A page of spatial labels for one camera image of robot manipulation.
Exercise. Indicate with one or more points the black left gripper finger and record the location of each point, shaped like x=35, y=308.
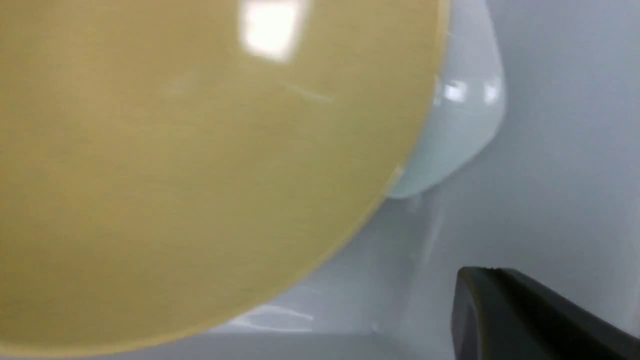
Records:
x=504, y=314

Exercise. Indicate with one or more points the yellow noodle bowl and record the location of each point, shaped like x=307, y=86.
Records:
x=168, y=165

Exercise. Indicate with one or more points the large white plastic tub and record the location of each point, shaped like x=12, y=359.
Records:
x=555, y=195

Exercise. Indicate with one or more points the white dish in tub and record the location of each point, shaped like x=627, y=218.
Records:
x=469, y=102

